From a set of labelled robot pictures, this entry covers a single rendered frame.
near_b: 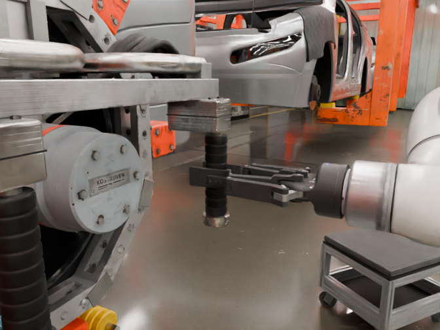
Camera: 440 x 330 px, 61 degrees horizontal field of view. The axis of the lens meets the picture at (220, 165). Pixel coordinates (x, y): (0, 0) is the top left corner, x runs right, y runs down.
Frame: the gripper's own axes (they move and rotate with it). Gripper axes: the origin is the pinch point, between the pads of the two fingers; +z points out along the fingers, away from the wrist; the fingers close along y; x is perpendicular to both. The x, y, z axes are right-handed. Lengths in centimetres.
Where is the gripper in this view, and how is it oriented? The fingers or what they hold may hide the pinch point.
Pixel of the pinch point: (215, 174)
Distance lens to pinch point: 59.5
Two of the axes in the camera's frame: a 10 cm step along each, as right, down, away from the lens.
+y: 4.6, -2.0, 8.7
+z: -8.9, -1.0, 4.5
